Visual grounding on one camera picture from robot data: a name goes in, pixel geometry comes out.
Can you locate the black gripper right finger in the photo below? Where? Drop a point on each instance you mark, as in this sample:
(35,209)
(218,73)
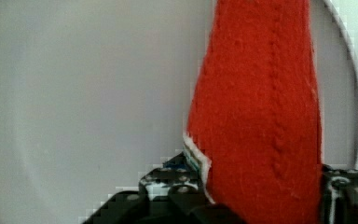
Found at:
(339,203)

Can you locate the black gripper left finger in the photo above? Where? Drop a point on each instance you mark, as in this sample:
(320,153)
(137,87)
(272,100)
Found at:
(171,194)

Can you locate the red plush ketchup bottle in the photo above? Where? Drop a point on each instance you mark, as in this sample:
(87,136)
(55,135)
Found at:
(254,121)

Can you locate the grey round plate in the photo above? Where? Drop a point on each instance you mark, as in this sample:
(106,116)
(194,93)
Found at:
(94,94)

